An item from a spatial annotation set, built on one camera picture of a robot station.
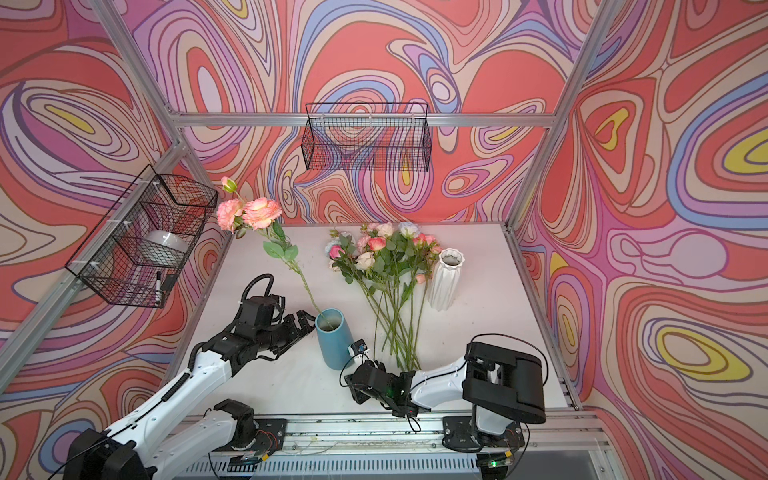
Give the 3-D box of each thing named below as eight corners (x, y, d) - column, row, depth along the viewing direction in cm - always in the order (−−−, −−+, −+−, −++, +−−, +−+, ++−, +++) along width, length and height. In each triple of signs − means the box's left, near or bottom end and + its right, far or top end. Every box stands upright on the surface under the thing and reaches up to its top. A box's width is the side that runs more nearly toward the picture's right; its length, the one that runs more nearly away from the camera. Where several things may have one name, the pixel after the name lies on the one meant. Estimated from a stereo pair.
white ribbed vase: (429, 310, 96) (437, 269, 79) (427, 291, 101) (435, 248, 84) (452, 310, 96) (466, 269, 79) (449, 291, 101) (462, 248, 84)
